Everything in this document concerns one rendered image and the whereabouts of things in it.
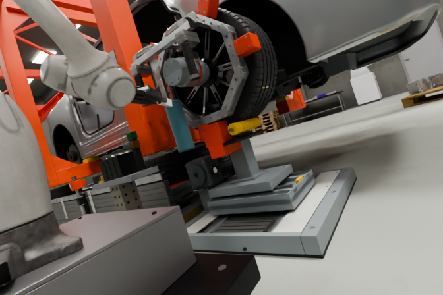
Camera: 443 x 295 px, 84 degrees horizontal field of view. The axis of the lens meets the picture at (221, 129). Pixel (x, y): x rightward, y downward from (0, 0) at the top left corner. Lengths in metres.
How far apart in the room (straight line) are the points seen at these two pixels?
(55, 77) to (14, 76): 2.72
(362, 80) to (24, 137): 9.50
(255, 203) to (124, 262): 0.92
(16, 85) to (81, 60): 2.82
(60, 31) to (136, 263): 0.48
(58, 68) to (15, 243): 0.46
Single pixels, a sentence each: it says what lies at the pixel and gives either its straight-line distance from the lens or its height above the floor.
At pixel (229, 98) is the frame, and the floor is 0.66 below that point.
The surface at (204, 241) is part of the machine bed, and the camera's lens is 1.27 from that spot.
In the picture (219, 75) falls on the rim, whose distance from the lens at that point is 1.35.
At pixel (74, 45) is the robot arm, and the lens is 0.64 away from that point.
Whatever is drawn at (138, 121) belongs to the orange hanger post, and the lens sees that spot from 1.53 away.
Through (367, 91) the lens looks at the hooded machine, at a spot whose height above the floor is 0.40.
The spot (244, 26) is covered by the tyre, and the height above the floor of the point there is 0.95.
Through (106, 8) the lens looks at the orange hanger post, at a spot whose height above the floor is 1.42.
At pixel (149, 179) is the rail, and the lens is 1.72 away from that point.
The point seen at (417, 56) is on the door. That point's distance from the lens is 10.50.
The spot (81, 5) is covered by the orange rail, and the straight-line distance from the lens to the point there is 5.12.
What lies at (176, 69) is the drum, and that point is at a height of 0.85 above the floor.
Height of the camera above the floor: 0.50
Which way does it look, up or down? 1 degrees up
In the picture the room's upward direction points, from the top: 18 degrees counter-clockwise
